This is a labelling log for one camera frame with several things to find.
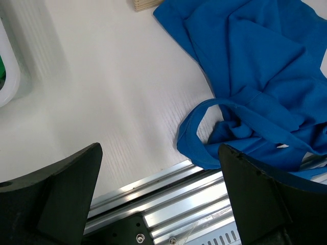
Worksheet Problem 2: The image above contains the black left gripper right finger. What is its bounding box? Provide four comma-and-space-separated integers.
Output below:
219, 144, 326, 244

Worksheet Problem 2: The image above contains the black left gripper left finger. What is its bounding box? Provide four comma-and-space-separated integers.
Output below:
1, 143, 103, 244

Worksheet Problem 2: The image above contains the green tank top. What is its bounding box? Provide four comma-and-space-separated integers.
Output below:
0, 57, 6, 81

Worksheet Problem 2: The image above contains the blue tank top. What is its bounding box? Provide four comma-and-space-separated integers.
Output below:
153, 1, 326, 180

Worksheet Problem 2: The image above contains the white plastic basket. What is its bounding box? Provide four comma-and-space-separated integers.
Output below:
1, 1, 33, 107

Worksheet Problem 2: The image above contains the wooden clothes rack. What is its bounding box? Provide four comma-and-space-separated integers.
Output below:
133, 0, 164, 12

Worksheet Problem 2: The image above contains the white slotted cable duct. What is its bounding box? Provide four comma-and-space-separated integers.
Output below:
195, 223, 242, 245

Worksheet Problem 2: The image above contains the aluminium mounting rail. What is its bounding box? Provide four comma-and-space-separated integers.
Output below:
84, 160, 235, 244

